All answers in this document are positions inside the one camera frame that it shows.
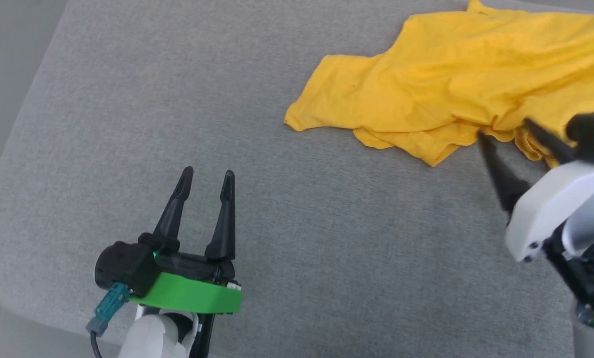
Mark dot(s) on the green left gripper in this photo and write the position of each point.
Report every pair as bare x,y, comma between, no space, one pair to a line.
187,293

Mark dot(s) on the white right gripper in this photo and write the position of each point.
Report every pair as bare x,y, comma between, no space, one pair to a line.
545,209

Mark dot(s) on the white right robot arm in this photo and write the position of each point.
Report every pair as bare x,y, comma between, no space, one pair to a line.
593,343

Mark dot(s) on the yellow printed T-shirt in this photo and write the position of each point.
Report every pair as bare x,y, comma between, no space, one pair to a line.
451,79

